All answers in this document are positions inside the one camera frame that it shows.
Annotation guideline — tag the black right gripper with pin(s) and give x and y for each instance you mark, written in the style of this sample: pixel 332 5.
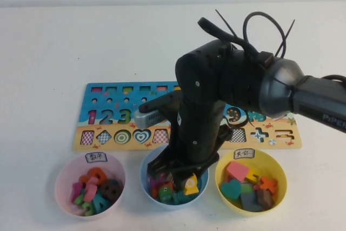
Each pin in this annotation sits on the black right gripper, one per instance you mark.
pixel 194 133

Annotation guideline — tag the yellow wooden fish piece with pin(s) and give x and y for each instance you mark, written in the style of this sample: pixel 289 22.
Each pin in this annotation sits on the yellow wooden fish piece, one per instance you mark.
pixel 190 185

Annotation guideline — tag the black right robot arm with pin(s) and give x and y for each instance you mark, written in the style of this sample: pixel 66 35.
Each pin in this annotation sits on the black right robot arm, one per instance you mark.
pixel 243 79

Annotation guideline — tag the brown striped fish piece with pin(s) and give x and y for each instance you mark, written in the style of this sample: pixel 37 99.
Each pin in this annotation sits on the brown striped fish piece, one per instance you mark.
pixel 169 178

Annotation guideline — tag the blue plastic bowl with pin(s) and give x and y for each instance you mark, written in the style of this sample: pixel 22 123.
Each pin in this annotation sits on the blue plastic bowl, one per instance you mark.
pixel 203 185

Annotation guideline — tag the teal striped fish piece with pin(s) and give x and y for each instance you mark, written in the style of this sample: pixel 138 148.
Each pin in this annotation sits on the teal striped fish piece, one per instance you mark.
pixel 179 198

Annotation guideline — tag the magenta wooden fish piece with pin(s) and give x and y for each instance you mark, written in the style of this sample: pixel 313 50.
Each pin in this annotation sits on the magenta wooden fish piece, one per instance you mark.
pixel 154 182

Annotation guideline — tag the green wooden fish piece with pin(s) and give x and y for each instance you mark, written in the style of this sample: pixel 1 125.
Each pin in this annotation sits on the green wooden fish piece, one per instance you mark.
pixel 165 194

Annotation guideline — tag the orange wooden fish piece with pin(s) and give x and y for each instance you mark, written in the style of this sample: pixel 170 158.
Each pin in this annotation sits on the orange wooden fish piece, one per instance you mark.
pixel 154 192

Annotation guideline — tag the teal heart piece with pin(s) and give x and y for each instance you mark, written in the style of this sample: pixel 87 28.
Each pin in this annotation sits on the teal heart piece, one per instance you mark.
pixel 231 189

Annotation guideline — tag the pink trapezoid piece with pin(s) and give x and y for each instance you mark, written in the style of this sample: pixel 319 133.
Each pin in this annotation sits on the pink trapezoid piece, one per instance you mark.
pixel 236 171

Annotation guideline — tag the paper label on yellow bowl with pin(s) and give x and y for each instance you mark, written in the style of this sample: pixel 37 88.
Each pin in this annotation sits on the paper label on yellow bowl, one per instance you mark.
pixel 244 154

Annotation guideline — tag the green block piece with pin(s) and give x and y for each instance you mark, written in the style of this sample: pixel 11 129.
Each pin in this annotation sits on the green block piece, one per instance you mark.
pixel 247 188

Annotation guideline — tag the yellow equals sign piece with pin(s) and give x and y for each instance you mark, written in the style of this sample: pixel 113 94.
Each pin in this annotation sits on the yellow equals sign piece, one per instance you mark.
pixel 252 175

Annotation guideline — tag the colourful wooden puzzle board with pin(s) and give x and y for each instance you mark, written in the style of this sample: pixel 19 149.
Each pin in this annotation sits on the colourful wooden puzzle board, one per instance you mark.
pixel 119 126

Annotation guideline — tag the grey-blue block piece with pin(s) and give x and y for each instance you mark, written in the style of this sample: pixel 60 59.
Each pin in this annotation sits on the grey-blue block piece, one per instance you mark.
pixel 250 201

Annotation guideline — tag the brown number eight piece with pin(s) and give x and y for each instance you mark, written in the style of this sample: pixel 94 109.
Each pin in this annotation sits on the brown number eight piece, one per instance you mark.
pixel 108 194

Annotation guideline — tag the orange number piece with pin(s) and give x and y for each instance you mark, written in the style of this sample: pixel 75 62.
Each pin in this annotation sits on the orange number piece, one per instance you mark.
pixel 98 172

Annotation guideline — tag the paper label on pink bowl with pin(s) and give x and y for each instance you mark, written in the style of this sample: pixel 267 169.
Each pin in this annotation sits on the paper label on pink bowl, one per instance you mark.
pixel 96 158

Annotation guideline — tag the orange cross piece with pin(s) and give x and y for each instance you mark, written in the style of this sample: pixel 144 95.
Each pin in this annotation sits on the orange cross piece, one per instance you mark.
pixel 267 183

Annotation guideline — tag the brown block piece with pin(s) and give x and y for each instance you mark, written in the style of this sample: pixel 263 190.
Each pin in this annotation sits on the brown block piece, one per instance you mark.
pixel 265 198

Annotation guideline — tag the teal number piece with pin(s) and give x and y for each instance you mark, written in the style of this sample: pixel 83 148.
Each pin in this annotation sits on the teal number piece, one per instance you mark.
pixel 96 205

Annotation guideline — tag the pink number piece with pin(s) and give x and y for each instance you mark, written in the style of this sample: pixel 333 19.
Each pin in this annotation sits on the pink number piece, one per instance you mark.
pixel 90 190

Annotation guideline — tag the yellow plastic bowl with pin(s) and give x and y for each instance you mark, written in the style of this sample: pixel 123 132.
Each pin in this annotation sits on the yellow plastic bowl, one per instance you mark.
pixel 275 166

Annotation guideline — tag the green number three piece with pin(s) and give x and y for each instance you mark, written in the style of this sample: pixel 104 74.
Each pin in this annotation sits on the green number three piece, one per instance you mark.
pixel 87 210

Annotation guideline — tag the small green number piece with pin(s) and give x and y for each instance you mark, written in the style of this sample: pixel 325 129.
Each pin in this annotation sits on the small green number piece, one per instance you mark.
pixel 79 200

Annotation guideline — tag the magenta number piece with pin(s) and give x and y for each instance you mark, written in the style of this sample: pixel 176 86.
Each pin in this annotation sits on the magenta number piece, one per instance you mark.
pixel 75 191

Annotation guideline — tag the pink plastic bowl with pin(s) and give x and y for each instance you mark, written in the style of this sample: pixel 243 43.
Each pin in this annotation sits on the pink plastic bowl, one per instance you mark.
pixel 67 174

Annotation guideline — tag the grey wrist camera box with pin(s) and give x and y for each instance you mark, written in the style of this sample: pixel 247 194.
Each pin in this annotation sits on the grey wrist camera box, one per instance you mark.
pixel 147 119

